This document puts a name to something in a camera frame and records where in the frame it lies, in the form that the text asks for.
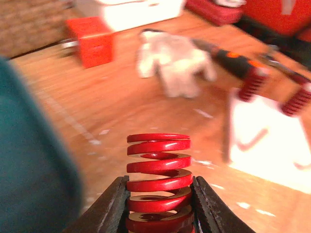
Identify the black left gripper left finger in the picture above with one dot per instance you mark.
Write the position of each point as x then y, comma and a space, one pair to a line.
107, 214

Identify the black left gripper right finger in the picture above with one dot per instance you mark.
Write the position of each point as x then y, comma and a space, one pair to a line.
211, 214

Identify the red spring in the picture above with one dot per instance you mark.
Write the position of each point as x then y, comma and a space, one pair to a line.
298, 101
254, 80
162, 205

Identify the white work glove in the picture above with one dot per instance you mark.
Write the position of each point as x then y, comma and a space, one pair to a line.
177, 59

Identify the orange black screwdriver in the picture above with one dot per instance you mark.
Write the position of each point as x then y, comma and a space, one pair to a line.
235, 63

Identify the teal plastic tray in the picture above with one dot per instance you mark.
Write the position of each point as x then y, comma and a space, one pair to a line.
40, 188

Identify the white peg board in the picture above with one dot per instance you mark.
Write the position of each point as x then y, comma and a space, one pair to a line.
265, 143

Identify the small ratchet tool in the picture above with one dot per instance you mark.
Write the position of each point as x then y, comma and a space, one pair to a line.
296, 77

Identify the orange cube power socket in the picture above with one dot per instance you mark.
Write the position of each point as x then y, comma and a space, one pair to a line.
90, 39

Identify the white lidded plastic case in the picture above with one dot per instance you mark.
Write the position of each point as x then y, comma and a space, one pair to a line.
122, 15

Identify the red foam pad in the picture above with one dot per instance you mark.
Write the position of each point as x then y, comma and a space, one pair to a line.
216, 14

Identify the woven wicker basket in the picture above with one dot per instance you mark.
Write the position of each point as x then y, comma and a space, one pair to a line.
27, 25

